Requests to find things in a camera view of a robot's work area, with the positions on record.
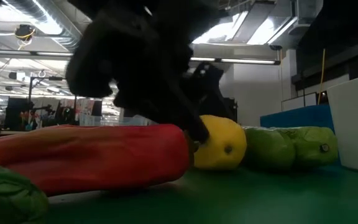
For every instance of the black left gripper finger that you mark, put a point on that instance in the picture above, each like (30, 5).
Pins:
(205, 87)
(182, 121)

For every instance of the yellow lemon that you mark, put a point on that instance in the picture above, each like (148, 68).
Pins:
(225, 146)

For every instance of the long red pepper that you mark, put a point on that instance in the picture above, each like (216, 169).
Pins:
(89, 155)

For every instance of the green pepper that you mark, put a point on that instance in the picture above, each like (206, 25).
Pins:
(312, 146)

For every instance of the black cabinet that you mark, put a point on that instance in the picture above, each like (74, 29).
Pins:
(231, 110)

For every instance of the long tube light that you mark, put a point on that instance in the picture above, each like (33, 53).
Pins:
(247, 61)

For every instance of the black monitor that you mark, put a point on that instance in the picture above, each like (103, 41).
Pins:
(97, 108)

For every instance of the green table mat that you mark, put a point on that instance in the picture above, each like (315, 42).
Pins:
(228, 199)

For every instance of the blue plastic bin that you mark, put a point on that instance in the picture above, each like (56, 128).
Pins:
(297, 116)

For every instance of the white plastic bin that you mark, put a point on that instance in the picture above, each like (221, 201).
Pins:
(356, 124)

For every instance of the small green vegetable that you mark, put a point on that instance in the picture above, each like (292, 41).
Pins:
(8, 196)

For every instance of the silver ventilation duct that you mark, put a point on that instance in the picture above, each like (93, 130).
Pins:
(70, 39)

